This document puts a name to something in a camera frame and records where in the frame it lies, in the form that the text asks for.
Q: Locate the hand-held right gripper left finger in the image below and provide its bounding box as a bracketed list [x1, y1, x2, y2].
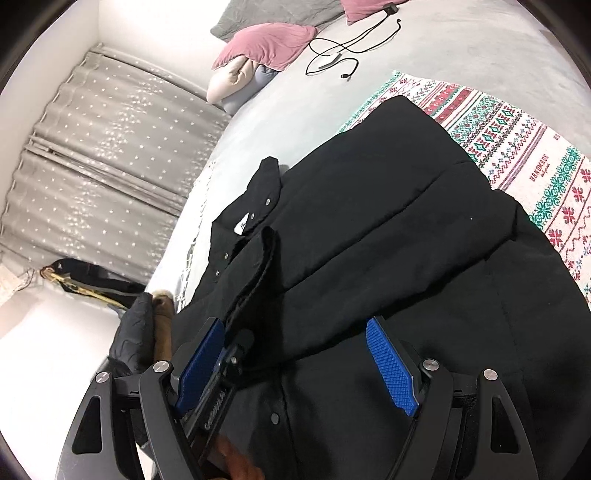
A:
[55, 318, 227, 480]

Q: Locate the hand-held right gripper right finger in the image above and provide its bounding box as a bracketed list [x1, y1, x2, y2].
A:
[366, 316, 542, 480]

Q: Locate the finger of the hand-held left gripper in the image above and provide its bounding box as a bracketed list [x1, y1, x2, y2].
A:
[216, 330, 256, 385]

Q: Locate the black jacket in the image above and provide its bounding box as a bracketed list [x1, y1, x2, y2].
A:
[172, 95, 591, 480]

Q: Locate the person's left hand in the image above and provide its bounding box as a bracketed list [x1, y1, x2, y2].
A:
[210, 438, 267, 480]

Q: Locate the dark grey puffer jacket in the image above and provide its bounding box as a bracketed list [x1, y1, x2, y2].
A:
[108, 292, 156, 374]

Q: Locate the star-patterned curtain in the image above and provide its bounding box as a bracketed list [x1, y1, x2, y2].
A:
[0, 43, 232, 283]

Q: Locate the blue-grey cushion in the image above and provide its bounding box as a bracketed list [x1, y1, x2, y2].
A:
[224, 64, 281, 116]

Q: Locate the patterned woven blanket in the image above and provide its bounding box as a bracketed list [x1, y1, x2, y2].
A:
[178, 69, 591, 306]

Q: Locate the bed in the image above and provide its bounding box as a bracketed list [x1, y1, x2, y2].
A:
[148, 0, 591, 301]

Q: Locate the beige cushion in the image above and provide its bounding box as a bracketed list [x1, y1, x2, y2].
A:
[206, 57, 260, 104]

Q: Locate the pink pillow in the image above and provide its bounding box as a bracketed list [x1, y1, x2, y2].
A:
[215, 23, 320, 73]
[339, 0, 411, 25]

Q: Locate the black bag with yellow strap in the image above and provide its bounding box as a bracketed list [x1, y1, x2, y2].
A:
[40, 259, 147, 311]

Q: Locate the black cable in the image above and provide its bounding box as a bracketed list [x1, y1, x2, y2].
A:
[305, 6, 402, 81]

